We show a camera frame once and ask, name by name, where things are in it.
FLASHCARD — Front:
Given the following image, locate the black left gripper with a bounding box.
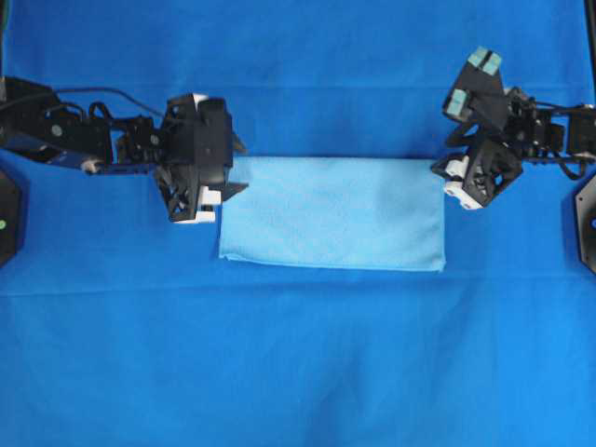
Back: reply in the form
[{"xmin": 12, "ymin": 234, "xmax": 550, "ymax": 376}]
[{"xmin": 154, "ymin": 93, "xmax": 249, "ymax": 224}]

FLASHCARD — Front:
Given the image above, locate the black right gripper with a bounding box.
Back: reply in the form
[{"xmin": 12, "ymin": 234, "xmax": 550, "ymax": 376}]
[{"xmin": 430, "ymin": 100, "xmax": 522, "ymax": 210}]

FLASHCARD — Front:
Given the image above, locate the light blue towel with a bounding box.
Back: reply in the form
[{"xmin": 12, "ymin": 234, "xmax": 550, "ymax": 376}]
[{"xmin": 219, "ymin": 156, "xmax": 446, "ymax": 272}]

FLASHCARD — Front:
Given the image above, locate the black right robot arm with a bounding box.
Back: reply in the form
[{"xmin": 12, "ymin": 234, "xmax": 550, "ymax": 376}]
[{"xmin": 431, "ymin": 88, "xmax": 595, "ymax": 210}]

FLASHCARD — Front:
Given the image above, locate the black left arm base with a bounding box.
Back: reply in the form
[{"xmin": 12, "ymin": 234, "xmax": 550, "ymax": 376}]
[{"xmin": 0, "ymin": 170, "xmax": 21, "ymax": 266}]

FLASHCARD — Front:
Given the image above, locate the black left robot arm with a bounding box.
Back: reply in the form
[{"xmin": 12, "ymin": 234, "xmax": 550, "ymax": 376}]
[{"xmin": 1, "ymin": 76, "xmax": 248, "ymax": 224}]

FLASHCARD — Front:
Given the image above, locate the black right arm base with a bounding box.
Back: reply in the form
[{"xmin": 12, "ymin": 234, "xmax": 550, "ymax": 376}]
[{"xmin": 573, "ymin": 174, "xmax": 596, "ymax": 274}]

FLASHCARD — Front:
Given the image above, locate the dark blue table cloth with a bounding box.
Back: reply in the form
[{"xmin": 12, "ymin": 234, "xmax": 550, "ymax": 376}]
[{"xmin": 1, "ymin": 1, "xmax": 595, "ymax": 446}]

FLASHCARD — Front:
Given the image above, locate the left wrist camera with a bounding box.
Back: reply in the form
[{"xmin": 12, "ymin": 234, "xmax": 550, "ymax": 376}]
[{"xmin": 196, "ymin": 98, "xmax": 233, "ymax": 185}]

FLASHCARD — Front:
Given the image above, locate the black left camera cable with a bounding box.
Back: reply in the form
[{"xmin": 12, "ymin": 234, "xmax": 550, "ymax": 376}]
[{"xmin": 55, "ymin": 87, "xmax": 168, "ymax": 118}]

